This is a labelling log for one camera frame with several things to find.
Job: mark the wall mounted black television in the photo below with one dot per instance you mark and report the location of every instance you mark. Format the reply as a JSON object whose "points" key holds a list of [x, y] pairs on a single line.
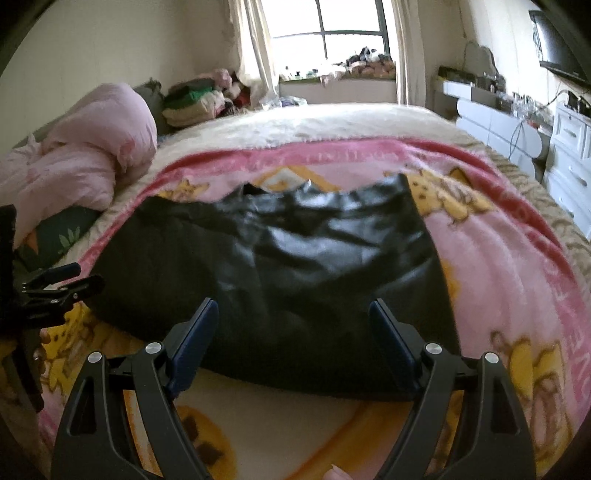
{"points": [[553, 52]]}

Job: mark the dark floral pillow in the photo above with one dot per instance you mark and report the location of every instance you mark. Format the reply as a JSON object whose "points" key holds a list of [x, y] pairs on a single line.
{"points": [[54, 237]]}

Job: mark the pink rolled duvet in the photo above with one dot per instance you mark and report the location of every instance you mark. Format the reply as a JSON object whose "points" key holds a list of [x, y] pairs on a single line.
{"points": [[107, 140]]}

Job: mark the clothes on window sill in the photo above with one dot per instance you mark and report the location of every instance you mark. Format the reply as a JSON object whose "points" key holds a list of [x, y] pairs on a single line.
{"points": [[367, 64]]}

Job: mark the white drawer cabinet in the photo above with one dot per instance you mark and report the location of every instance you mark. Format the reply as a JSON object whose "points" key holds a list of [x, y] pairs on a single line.
{"points": [[567, 176]]}

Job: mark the white vanity desk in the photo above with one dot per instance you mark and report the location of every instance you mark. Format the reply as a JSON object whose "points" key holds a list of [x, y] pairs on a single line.
{"points": [[478, 112]]}

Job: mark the beige bed sheet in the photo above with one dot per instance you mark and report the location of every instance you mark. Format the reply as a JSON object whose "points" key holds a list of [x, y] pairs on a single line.
{"points": [[272, 128]]}

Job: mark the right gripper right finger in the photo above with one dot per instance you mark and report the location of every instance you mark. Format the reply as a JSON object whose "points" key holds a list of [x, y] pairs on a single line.
{"points": [[466, 421]]}

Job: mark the folded clothes pile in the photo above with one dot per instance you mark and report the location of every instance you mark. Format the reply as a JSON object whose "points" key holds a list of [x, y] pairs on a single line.
{"points": [[212, 95]]}

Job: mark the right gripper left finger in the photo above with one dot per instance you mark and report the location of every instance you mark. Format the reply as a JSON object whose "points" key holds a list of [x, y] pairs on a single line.
{"points": [[120, 421]]}

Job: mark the cream window curtain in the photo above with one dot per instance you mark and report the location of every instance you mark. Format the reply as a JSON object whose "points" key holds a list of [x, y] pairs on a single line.
{"points": [[252, 37]]}

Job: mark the black leather jacket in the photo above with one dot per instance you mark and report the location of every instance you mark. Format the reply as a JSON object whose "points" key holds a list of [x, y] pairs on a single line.
{"points": [[293, 275]]}

